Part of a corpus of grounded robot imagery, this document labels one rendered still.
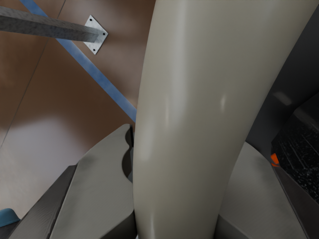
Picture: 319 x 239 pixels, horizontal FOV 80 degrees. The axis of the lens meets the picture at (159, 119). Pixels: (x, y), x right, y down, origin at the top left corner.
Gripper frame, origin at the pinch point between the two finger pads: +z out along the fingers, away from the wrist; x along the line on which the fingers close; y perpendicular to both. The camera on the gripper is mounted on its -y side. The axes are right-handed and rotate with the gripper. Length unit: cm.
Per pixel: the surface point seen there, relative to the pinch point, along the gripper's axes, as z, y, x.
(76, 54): 151, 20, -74
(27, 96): 167, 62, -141
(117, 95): 132, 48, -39
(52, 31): 109, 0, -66
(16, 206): 157, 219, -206
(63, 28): 115, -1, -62
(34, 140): 158, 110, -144
